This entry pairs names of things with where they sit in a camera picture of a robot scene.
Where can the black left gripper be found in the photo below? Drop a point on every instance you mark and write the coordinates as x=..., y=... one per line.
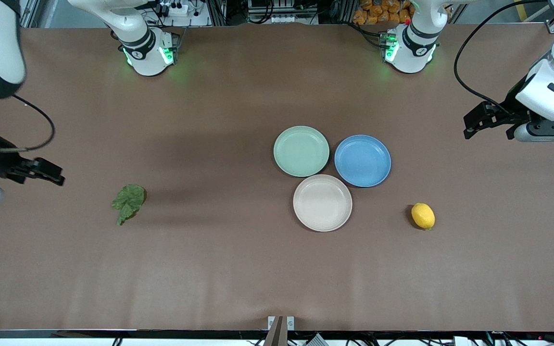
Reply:
x=513, y=108

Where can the green lettuce leaf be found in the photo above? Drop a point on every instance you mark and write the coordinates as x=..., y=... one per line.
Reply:
x=129, y=199

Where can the yellow lemon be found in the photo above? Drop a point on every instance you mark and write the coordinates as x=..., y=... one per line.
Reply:
x=423, y=216

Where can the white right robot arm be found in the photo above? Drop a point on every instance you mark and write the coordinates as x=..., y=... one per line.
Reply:
x=143, y=45

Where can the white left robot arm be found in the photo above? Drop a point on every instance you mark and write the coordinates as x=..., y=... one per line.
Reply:
x=411, y=48

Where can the blue plate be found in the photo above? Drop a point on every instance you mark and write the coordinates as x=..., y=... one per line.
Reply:
x=362, y=160

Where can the brown table cover sheet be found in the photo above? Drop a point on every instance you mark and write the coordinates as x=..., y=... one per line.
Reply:
x=161, y=264

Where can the bag of orange snacks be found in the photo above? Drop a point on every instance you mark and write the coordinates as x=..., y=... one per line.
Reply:
x=378, y=12

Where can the beige plate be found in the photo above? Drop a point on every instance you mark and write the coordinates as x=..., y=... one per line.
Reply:
x=322, y=203

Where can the pale green plate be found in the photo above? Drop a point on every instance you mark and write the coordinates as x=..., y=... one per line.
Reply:
x=301, y=151

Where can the white power strip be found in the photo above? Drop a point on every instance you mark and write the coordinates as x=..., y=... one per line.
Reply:
x=173, y=8

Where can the metal mounting bracket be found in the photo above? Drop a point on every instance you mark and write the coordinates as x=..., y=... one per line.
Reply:
x=281, y=324

